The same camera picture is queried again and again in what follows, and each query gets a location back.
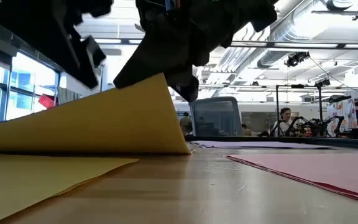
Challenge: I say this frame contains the grey office chair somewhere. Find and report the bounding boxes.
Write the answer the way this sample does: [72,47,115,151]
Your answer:
[188,96,244,138]

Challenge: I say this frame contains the black ceiling camera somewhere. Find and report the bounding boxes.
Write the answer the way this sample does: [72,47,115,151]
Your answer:
[286,51,311,68]

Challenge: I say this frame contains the pink paper sheet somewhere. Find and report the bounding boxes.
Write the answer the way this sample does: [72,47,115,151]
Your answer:
[226,153,358,207]

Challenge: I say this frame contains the floral cloth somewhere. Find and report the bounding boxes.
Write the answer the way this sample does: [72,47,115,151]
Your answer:
[326,98,358,138]

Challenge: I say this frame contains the ceiling light strip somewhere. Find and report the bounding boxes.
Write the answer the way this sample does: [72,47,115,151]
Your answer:
[94,38,358,50]

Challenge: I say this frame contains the purple paper sheet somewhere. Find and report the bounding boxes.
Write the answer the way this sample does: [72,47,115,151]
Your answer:
[191,140,335,150]

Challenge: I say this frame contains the person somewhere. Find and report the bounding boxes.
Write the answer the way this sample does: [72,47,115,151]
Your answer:
[270,107,295,138]
[242,123,258,137]
[178,111,193,136]

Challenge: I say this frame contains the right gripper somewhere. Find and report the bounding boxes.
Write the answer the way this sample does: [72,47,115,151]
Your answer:
[112,0,278,103]

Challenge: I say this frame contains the grey curtain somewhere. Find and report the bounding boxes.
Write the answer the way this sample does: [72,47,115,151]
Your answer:
[57,86,83,105]

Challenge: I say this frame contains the background robot arms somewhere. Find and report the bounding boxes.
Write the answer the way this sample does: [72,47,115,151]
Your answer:
[286,114,346,138]

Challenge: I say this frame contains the black aluminium table frame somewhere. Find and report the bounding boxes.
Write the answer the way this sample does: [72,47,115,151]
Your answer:
[0,119,358,151]

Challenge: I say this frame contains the silver ventilation duct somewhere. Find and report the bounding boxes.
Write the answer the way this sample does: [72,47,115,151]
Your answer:
[256,0,358,68]

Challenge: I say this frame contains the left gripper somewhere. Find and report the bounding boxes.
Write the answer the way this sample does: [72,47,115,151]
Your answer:
[0,0,114,90]

